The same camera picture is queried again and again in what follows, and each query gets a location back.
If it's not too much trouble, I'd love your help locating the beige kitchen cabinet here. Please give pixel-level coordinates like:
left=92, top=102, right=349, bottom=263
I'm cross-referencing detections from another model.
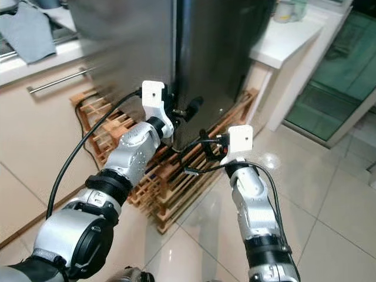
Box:
left=0, top=40, right=153, bottom=249

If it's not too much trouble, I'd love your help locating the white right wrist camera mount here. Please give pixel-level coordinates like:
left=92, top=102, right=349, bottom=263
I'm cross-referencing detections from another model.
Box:
left=220, top=125, right=254, bottom=166

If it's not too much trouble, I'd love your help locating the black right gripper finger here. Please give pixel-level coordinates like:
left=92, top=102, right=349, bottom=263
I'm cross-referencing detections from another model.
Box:
left=199, top=129, right=218, bottom=160

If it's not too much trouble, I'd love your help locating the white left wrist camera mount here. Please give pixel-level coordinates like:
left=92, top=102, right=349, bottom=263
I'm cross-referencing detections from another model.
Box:
left=141, top=80, right=175, bottom=140

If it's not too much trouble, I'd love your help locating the wooden wine rack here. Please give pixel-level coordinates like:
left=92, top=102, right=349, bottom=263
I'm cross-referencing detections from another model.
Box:
left=70, top=88, right=259, bottom=234

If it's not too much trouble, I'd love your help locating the pale cup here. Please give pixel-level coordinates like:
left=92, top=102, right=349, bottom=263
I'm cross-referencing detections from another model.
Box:
left=273, top=0, right=308, bottom=24

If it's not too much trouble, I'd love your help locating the grey cloth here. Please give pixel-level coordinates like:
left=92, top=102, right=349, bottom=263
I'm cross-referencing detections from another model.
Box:
left=0, top=3, right=58, bottom=64

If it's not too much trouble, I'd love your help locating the green glass door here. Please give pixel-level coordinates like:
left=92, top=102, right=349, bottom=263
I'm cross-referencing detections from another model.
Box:
left=283, top=9, right=376, bottom=142

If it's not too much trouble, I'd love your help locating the black stove top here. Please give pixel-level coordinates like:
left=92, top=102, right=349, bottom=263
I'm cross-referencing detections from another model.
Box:
left=0, top=22, right=78, bottom=61

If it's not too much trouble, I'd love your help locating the white side counter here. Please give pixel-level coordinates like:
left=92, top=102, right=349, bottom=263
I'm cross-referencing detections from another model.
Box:
left=247, top=0, right=353, bottom=133

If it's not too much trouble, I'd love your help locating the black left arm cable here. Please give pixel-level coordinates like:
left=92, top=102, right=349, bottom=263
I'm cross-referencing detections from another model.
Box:
left=46, top=89, right=145, bottom=221

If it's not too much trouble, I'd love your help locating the cabinet drawer handle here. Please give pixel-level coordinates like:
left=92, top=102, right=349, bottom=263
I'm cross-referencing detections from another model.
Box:
left=27, top=66, right=95, bottom=95

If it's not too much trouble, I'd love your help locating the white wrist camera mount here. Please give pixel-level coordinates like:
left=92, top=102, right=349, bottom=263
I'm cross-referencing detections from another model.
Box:
left=141, top=80, right=175, bottom=140
left=220, top=125, right=254, bottom=166

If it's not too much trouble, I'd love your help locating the grey mini fridge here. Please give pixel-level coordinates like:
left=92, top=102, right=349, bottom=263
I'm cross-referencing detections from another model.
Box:
left=68, top=0, right=183, bottom=121

